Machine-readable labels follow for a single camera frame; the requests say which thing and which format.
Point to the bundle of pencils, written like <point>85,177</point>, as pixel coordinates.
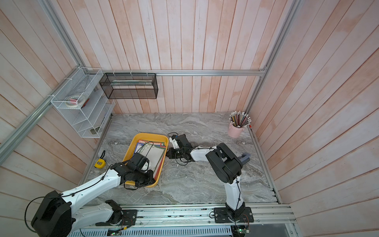
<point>240,119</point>

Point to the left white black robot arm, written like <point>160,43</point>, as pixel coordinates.
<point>59,214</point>

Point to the green floral stationery paper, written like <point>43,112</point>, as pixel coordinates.
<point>153,153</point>

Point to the tape roll on shelf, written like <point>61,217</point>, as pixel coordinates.
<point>75,101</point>

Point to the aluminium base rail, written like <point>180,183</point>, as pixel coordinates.
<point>180,215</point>

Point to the yellow tape measure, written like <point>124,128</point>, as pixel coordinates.
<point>101,162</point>

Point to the pink pencil cup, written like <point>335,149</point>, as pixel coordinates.
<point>235,132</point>

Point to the horizontal aluminium frame bar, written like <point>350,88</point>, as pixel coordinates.
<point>164,73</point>

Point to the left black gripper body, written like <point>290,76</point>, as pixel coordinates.
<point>142,178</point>

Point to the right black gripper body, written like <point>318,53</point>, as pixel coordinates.
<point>177,153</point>

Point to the black mesh wall basket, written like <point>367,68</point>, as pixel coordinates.
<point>130,85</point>

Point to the yellow plastic storage tray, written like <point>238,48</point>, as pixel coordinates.
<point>147,137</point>

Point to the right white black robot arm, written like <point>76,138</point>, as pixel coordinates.
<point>228,168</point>

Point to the stack of coloured stationery paper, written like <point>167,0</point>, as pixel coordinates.
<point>155,174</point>

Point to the white wire wall shelf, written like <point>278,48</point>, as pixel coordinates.
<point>90,120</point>

